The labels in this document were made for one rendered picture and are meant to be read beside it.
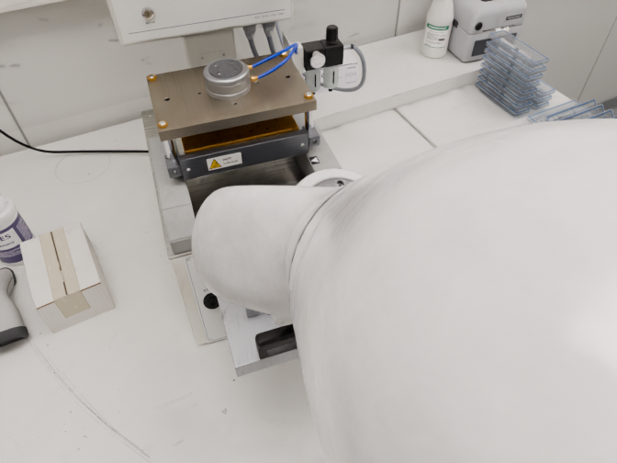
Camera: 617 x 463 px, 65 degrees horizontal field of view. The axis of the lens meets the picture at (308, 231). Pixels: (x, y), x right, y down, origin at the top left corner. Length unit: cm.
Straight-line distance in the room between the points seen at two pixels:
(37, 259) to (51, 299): 11
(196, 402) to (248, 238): 64
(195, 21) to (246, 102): 20
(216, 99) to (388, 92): 72
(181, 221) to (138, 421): 35
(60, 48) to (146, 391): 89
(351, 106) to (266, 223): 113
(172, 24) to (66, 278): 51
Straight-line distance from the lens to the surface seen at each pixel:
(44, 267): 107
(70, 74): 146
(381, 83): 152
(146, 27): 98
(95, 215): 126
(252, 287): 31
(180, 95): 90
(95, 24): 142
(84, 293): 101
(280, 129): 88
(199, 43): 104
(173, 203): 85
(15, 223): 116
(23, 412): 102
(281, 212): 29
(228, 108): 85
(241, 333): 71
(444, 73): 161
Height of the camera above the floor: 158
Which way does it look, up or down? 48 degrees down
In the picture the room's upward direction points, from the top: 1 degrees counter-clockwise
